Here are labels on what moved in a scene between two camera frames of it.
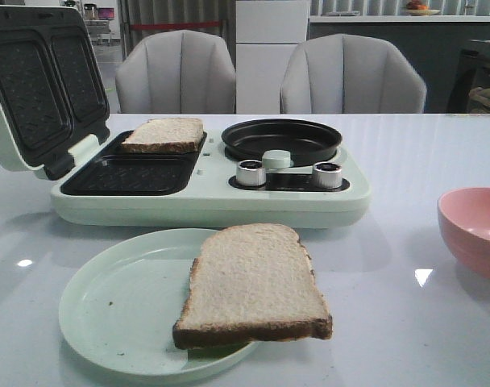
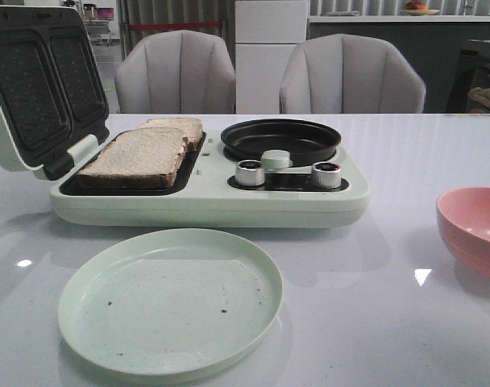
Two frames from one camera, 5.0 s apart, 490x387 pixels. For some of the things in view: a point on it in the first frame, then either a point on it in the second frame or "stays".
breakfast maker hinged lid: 46,93 stays
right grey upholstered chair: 350,73 stays
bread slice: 251,282 -> 138,159
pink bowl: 470,222 stays
